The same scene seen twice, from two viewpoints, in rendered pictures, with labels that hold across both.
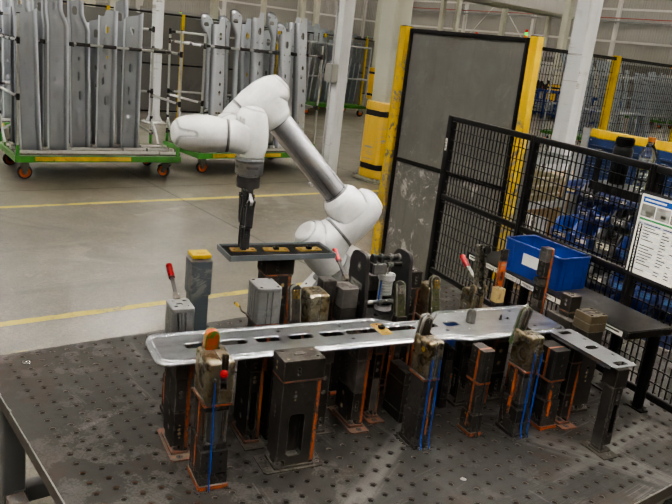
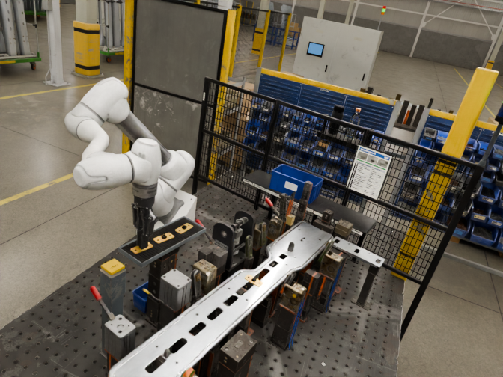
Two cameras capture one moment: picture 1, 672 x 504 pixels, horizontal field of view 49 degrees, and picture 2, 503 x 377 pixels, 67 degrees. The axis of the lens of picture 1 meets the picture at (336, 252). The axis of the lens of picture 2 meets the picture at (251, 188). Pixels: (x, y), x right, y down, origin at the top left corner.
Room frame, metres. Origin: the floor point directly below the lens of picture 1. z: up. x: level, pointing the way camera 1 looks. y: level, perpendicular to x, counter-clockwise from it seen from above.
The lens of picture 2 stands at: (1.03, 0.63, 2.10)
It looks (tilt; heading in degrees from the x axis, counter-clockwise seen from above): 26 degrees down; 328
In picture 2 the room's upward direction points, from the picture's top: 11 degrees clockwise
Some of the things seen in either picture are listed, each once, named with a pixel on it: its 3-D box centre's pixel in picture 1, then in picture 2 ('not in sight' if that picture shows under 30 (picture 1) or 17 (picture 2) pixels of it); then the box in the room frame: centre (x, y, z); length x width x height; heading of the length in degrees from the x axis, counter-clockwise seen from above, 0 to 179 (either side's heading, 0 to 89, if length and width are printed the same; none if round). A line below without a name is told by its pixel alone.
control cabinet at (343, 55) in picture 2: not in sight; (334, 62); (7.68, -5.05, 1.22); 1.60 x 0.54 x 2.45; 39
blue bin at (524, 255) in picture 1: (544, 261); (296, 182); (2.80, -0.83, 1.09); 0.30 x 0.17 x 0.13; 32
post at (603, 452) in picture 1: (608, 408); (368, 283); (2.07, -0.89, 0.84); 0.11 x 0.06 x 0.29; 28
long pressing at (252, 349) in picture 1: (376, 332); (252, 284); (2.10, -0.15, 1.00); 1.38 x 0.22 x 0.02; 118
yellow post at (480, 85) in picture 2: not in sight; (416, 235); (2.20, -1.36, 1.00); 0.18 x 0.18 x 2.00; 28
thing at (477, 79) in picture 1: (445, 179); (173, 99); (5.06, -0.70, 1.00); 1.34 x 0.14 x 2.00; 39
